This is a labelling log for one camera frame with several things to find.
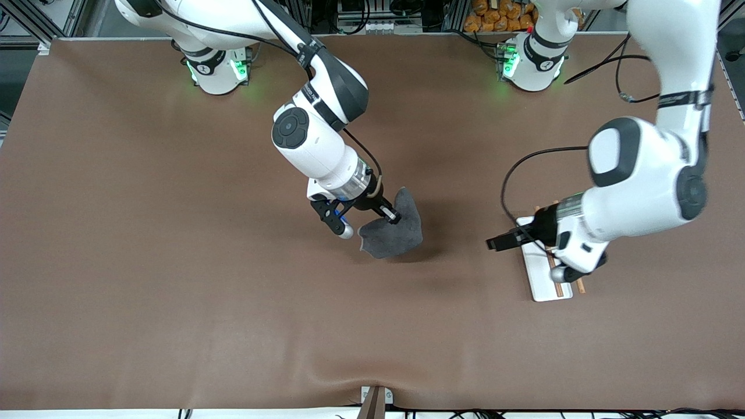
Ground orange snack packets pile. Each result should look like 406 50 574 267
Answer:
464 0 539 33

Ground white rack base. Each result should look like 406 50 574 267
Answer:
517 216 574 303

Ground brown table mat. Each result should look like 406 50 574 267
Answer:
0 34 745 411

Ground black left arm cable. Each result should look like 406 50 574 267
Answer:
501 32 661 245

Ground wooden rack rod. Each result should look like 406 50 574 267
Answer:
552 200 586 294
534 205 565 298

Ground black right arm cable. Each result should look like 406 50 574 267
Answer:
157 0 385 200

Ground camera mount post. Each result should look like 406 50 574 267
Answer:
356 385 394 419

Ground grey towel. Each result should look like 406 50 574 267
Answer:
358 187 424 260

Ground white terminal block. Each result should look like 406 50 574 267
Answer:
359 20 410 34

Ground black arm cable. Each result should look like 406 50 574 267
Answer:
501 32 661 245
157 0 385 200

